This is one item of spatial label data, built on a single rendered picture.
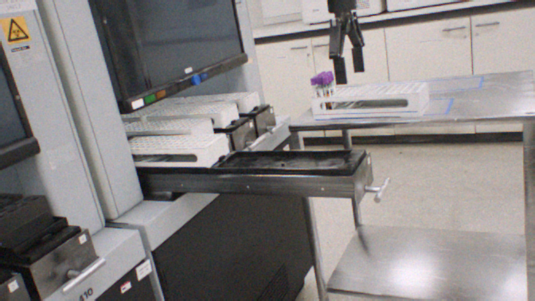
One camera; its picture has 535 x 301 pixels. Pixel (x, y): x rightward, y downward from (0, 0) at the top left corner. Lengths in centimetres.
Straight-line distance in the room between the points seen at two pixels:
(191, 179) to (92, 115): 27
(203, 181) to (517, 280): 94
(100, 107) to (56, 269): 38
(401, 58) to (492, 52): 53
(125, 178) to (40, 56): 34
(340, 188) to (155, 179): 48
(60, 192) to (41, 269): 19
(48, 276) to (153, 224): 28
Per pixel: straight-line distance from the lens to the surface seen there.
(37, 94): 106
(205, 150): 112
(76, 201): 111
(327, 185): 99
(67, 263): 99
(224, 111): 145
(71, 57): 112
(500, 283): 158
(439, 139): 348
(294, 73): 356
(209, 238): 134
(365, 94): 128
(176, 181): 119
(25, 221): 102
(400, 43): 330
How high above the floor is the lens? 118
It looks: 18 degrees down
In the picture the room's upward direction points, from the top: 11 degrees counter-clockwise
